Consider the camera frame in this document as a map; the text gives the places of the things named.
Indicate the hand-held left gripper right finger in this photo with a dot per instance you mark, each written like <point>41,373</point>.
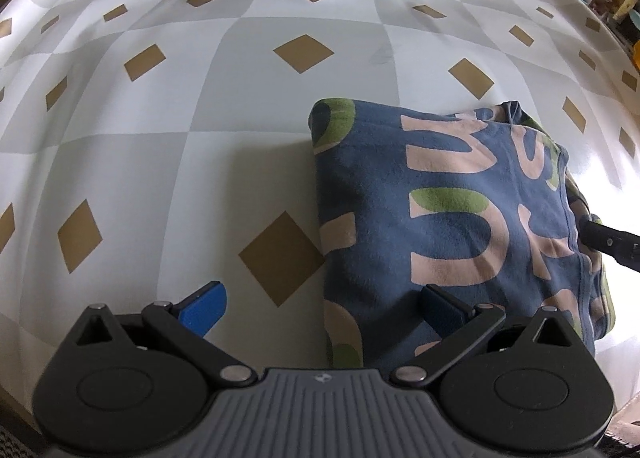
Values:
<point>442,313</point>

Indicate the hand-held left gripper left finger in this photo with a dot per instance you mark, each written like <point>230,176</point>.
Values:
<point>204,310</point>

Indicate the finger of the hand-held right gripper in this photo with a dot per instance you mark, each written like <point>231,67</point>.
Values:
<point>612,243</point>

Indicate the blue letter-print shirt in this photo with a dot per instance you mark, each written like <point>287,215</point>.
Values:
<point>400,188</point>

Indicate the checkered diamond-print tablecloth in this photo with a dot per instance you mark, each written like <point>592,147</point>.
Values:
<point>150,138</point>

